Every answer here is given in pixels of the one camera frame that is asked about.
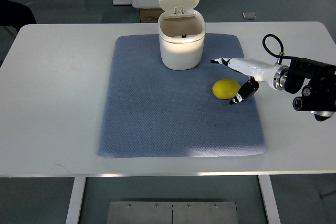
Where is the left white table leg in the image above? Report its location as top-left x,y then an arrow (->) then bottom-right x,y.
66,176 -> 86,224

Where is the metal base plate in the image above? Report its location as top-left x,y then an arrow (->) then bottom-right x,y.
107,201 -> 238,223

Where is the yellow lemon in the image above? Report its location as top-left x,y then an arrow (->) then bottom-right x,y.
212,79 -> 241,100

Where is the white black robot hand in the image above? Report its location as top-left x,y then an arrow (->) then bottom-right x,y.
211,58 -> 288,104

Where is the white table leg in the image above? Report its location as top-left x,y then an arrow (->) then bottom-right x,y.
66,176 -> 86,224
258,175 -> 281,224

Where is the white trash bin open lid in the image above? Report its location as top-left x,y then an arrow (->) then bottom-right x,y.
158,0 -> 206,70

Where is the blue textured mat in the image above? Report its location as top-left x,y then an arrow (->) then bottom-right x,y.
98,33 -> 267,158

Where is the cardboard box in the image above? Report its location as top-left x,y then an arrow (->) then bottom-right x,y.
139,8 -> 164,23

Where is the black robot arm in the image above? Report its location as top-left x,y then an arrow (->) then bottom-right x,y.
273,56 -> 335,122

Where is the right white table leg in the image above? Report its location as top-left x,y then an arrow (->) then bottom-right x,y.
258,175 -> 281,224

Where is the small grey floor plate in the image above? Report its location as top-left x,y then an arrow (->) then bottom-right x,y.
242,12 -> 257,20

